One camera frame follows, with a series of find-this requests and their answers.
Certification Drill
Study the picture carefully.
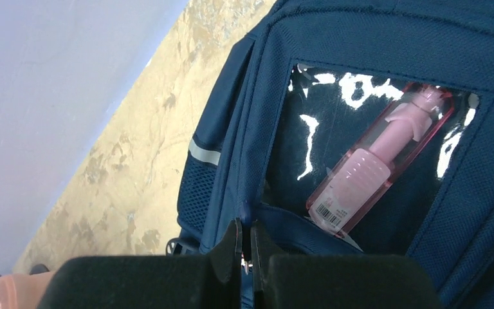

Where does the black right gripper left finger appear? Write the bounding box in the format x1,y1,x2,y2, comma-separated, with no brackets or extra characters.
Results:
38,219,242,308

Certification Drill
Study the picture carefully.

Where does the pink pen toy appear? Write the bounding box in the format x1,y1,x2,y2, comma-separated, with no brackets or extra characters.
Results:
306,82,454,237

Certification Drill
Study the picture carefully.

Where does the pink translucent storage box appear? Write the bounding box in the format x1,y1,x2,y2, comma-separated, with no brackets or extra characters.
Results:
0,271,55,309

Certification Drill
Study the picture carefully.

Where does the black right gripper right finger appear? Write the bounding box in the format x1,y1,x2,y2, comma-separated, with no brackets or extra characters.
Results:
250,221,443,308

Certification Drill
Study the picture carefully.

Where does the navy blue student backpack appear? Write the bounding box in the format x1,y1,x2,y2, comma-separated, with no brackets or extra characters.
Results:
168,1,494,308

